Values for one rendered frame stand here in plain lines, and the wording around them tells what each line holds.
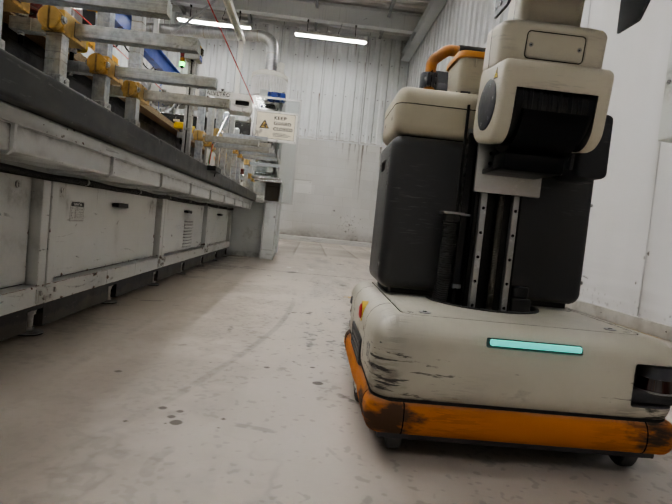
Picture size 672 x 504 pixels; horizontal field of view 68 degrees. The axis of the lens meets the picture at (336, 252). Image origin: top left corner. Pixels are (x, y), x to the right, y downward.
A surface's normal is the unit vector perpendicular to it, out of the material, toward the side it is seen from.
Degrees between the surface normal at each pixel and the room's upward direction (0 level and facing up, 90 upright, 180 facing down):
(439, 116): 90
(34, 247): 90
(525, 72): 98
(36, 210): 90
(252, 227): 90
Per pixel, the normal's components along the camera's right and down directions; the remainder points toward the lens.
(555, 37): 0.03, 0.20
